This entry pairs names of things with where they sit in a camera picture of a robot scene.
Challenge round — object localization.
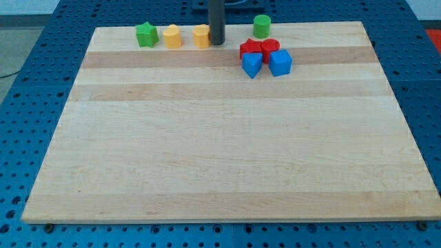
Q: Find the green cylinder block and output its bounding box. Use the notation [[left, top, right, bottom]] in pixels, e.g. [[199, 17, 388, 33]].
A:
[[253, 14, 271, 39]]

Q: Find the red star block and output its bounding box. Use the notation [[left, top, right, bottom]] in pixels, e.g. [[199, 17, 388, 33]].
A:
[[239, 39, 263, 59]]

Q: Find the green star block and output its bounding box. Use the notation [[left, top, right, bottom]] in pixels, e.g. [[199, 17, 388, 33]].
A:
[[135, 22, 159, 48]]

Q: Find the wooden board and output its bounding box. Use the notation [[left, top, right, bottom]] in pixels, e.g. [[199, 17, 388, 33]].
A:
[[22, 21, 440, 224]]

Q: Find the blue triangle block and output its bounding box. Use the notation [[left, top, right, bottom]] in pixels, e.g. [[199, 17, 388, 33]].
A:
[[242, 53, 263, 79]]

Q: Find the blue cube block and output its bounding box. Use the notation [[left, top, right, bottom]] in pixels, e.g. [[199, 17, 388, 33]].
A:
[[269, 50, 292, 76]]

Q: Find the red cylinder block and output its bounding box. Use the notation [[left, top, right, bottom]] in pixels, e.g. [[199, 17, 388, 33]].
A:
[[260, 39, 280, 64]]

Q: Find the yellow hexagon block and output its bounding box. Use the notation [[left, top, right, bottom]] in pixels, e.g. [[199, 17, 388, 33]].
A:
[[192, 24, 210, 49]]

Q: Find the yellow heart block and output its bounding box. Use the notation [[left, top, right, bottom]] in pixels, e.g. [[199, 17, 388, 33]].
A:
[[163, 24, 182, 49]]

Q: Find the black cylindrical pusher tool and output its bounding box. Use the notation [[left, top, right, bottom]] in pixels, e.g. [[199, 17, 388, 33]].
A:
[[208, 0, 225, 45]]

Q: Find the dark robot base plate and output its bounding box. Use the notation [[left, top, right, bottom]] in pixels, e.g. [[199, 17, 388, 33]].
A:
[[189, 0, 266, 11]]

